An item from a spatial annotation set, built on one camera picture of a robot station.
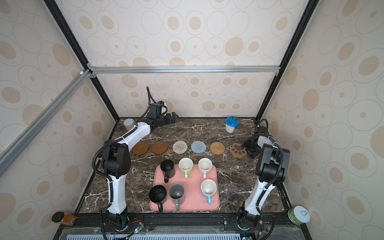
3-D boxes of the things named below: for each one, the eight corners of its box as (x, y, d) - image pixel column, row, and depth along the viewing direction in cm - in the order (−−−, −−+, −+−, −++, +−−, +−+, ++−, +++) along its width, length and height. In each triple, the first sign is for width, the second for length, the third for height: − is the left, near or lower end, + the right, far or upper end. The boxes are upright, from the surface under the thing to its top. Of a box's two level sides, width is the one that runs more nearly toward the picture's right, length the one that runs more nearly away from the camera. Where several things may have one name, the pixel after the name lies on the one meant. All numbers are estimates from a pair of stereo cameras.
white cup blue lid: (224, 134, 113) (227, 124, 104) (223, 126, 118) (225, 116, 109) (236, 134, 113) (239, 124, 104) (234, 126, 118) (237, 116, 109)
